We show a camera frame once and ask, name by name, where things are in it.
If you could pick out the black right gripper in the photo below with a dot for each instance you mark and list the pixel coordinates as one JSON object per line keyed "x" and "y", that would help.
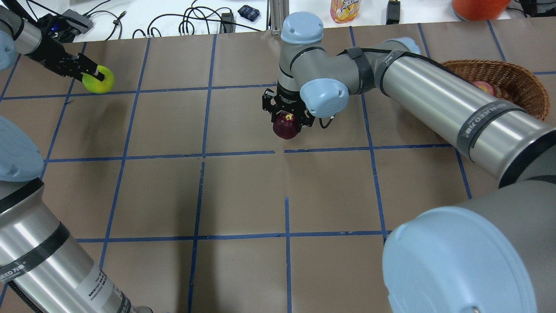
{"x": 286, "y": 97}

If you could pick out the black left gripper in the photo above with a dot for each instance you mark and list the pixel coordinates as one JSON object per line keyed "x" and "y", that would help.
{"x": 48, "y": 51}

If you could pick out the dark red apple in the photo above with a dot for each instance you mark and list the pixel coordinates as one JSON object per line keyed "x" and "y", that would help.
{"x": 286, "y": 126}

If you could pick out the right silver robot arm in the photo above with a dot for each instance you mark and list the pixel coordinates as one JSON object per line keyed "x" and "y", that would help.
{"x": 490, "y": 254}

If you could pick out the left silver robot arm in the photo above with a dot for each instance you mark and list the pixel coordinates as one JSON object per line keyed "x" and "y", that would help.
{"x": 40, "y": 260}

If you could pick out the woven wicker basket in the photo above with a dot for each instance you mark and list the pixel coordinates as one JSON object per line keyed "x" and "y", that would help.
{"x": 510, "y": 82}

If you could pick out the dark blue small pouch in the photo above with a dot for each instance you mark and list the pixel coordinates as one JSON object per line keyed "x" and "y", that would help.
{"x": 249, "y": 13}

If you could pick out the orange juice bottle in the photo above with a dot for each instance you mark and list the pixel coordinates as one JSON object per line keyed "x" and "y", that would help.
{"x": 344, "y": 11}

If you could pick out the black power adapter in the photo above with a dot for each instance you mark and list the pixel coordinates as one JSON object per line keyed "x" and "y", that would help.
{"x": 393, "y": 12}

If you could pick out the orange bucket with lid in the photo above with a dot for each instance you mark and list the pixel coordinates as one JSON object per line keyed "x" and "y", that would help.
{"x": 479, "y": 9}

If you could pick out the aluminium frame post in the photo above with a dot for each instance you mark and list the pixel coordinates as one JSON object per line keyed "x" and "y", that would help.
{"x": 278, "y": 10}

